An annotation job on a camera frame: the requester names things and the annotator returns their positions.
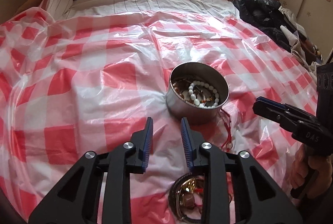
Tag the yellow triangular pendant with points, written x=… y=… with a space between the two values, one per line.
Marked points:
x=189 y=185

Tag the red white checkered plastic sheet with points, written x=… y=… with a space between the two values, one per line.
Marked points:
x=88 y=82

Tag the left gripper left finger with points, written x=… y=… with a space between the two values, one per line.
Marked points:
x=75 y=198

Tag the black clothes pile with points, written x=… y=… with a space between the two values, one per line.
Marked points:
x=276 y=22

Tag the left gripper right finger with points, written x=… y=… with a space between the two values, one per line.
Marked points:
x=257 y=197

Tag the right hand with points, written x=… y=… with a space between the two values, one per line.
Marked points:
x=301 y=166

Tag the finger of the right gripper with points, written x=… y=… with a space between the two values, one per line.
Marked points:
x=288 y=124
x=270 y=109

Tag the round silver metal tin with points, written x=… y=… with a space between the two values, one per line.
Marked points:
x=197 y=92

